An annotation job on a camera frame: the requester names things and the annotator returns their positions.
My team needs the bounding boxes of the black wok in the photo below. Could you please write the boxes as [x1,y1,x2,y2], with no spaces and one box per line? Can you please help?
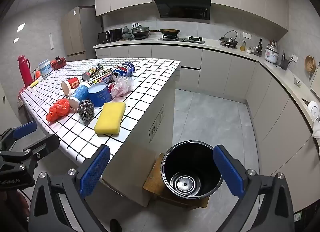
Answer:
[149,29,181,36]

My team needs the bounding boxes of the black gas stove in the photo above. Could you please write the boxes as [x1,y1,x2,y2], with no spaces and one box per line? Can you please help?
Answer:
[157,35,205,45]

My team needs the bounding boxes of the beige refrigerator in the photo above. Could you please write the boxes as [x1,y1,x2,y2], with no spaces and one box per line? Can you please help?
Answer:
[61,6,102,62]

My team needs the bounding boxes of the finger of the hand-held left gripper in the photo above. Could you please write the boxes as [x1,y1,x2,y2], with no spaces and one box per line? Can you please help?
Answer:
[23,135,61,171]
[0,121,38,148]

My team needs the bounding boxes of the white rice cooker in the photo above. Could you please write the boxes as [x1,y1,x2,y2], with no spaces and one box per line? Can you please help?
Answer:
[264,44,279,63]

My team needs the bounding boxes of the pale cutting board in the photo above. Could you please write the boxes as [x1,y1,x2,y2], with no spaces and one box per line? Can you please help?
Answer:
[310,68,320,93]

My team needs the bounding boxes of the yellow sponge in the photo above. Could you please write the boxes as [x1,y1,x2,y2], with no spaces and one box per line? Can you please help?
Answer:
[94,102,126,135]

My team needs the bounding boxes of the red plastic bag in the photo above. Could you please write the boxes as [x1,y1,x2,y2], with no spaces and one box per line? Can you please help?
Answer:
[46,98,72,122]

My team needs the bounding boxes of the clear plastic bag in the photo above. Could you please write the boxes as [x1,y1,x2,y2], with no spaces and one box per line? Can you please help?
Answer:
[109,76,135,97]

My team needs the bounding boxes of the white plate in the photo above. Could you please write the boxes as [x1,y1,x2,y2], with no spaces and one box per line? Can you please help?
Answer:
[307,101,320,121]

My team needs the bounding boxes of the white tiled kitchen island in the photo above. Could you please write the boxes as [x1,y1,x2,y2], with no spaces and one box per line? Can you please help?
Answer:
[19,57,182,207]

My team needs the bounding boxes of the person's left forearm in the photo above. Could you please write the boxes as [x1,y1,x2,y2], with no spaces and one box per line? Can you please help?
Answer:
[0,190,32,232]

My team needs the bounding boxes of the blue round paper bowl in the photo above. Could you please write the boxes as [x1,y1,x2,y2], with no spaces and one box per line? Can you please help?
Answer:
[87,83,113,108]

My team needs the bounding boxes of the blue patterned paper cup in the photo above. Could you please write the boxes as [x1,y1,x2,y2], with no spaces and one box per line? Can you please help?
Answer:
[69,81,92,111]

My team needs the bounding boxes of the dark pot with lid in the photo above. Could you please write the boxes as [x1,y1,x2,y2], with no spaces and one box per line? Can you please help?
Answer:
[131,24,150,38]

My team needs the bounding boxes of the red thermos jug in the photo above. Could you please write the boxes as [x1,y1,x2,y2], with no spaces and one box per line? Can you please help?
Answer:
[17,55,34,87]

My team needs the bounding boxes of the black microwave oven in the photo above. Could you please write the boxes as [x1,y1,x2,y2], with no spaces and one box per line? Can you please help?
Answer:
[97,28,123,44]

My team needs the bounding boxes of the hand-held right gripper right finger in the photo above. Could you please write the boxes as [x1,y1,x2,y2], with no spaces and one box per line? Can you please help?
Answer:
[213,144,296,232]

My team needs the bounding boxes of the person's leg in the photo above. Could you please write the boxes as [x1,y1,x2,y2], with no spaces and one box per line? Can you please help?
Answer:
[109,219,123,232]

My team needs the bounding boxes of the steel wool scourer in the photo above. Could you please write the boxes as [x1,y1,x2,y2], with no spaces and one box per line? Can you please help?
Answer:
[77,99,95,123]

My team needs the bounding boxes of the dark utensil holder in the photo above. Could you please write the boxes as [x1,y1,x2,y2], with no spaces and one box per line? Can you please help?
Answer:
[280,50,290,71]

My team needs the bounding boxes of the steel pot with bail handle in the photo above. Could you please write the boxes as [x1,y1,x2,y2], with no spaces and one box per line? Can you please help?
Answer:
[219,30,238,48]

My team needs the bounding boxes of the low wooden stool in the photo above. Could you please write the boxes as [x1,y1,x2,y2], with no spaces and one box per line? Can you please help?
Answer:
[142,153,209,209]

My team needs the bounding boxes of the round bamboo basket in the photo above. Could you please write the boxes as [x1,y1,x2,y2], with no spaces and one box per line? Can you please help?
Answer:
[304,55,316,73]

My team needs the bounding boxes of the black plastic bucket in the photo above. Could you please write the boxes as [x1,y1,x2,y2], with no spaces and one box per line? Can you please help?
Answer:
[160,140,224,199]

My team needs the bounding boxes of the beige lower cabinets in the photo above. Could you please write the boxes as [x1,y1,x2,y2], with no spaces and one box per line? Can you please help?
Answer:
[95,44,320,212]

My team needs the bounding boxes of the black yellow drink can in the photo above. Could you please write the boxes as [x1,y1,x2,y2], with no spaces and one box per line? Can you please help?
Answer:
[82,63,104,81]
[86,68,114,85]

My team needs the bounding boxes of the red label paper cup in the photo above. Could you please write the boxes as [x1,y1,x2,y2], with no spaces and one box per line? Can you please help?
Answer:
[61,77,80,96]

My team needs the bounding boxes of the black range hood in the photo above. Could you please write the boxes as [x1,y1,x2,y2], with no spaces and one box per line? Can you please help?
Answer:
[152,0,211,21]

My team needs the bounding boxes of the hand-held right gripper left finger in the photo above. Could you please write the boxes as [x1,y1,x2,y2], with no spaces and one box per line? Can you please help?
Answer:
[28,144,112,232]

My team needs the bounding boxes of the blue white plastic tub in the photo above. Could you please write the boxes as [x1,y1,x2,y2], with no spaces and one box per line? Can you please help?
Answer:
[39,59,54,79]

